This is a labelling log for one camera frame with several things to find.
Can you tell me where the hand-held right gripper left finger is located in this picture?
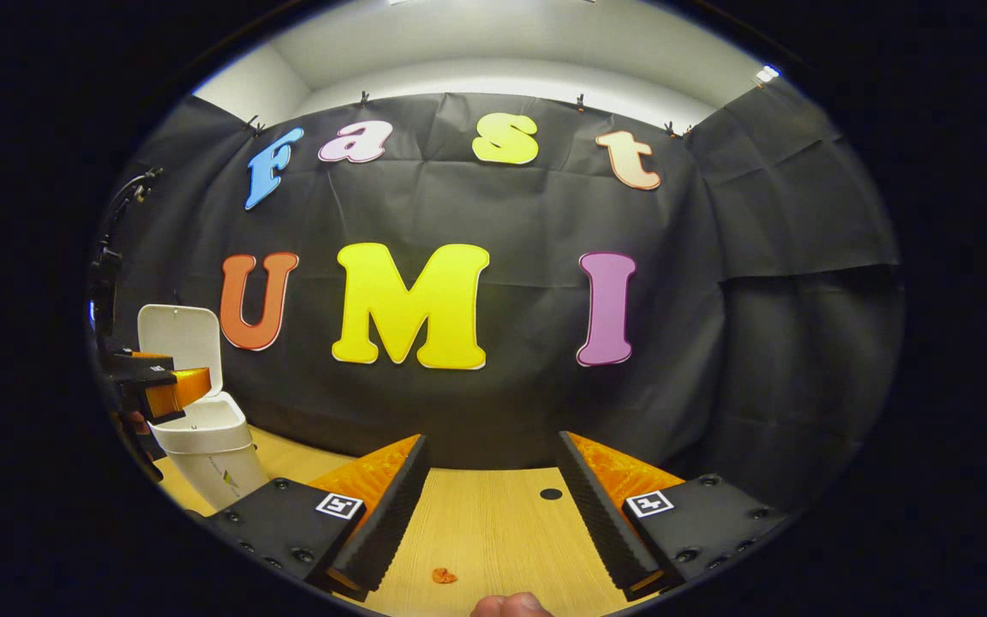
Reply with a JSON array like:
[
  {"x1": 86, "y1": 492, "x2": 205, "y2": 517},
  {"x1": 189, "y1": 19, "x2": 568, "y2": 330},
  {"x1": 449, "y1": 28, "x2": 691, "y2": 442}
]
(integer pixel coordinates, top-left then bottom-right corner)
[{"x1": 202, "y1": 433, "x2": 430, "y2": 602}]

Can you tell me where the black backdrop cloth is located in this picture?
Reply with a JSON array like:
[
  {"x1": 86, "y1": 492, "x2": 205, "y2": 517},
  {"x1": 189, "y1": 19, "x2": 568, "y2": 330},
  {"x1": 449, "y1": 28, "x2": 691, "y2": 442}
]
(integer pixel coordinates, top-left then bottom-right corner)
[{"x1": 87, "y1": 73, "x2": 906, "y2": 515}]

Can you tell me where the white desktop garbage bin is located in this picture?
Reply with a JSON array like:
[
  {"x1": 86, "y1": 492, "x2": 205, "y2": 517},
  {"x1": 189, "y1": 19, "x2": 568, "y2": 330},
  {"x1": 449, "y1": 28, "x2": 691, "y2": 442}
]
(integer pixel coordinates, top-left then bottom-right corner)
[{"x1": 137, "y1": 303, "x2": 272, "y2": 513}]

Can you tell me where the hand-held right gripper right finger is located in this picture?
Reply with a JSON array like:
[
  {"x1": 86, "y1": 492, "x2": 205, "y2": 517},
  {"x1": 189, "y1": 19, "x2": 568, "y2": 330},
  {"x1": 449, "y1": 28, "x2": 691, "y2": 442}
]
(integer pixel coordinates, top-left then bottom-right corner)
[{"x1": 557, "y1": 430, "x2": 807, "y2": 602}]

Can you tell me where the wooden desktop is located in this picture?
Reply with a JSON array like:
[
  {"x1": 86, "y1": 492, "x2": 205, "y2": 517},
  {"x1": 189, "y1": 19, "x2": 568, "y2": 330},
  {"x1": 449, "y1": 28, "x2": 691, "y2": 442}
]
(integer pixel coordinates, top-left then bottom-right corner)
[{"x1": 155, "y1": 424, "x2": 657, "y2": 617}]

